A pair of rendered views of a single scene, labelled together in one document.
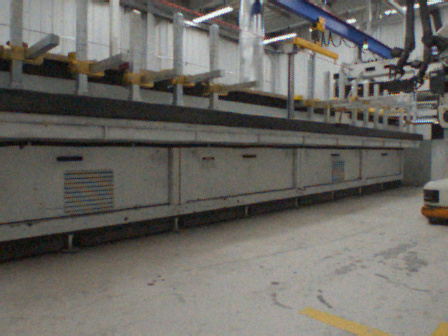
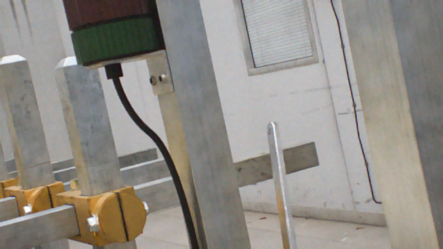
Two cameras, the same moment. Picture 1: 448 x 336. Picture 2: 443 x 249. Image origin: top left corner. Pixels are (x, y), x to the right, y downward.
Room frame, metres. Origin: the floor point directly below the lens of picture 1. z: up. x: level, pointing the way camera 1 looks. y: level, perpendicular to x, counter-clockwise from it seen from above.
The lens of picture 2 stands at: (2.86, -0.41, 1.06)
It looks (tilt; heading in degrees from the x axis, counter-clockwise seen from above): 3 degrees down; 289
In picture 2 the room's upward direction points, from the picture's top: 12 degrees counter-clockwise
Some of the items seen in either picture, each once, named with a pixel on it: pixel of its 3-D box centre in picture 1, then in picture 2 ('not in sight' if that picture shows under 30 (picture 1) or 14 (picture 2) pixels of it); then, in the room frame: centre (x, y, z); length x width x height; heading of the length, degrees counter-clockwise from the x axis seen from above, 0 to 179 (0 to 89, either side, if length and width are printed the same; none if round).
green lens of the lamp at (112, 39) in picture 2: not in sight; (115, 41); (3.12, -0.96, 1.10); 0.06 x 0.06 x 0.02
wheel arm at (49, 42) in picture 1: (32, 53); not in sight; (1.29, 0.69, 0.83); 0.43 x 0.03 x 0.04; 45
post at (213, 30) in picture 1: (213, 68); not in sight; (2.02, 0.06, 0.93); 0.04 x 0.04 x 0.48; 45
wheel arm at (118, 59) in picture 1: (97, 67); not in sight; (1.47, 0.51, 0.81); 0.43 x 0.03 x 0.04; 45
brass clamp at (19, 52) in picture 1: (22, 55); not in sight; (1.32, 0.75, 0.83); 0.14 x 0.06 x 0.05; 135
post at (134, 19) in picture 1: (134, 63); not in sight; (1.66, 0.41, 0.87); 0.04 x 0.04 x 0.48; 45
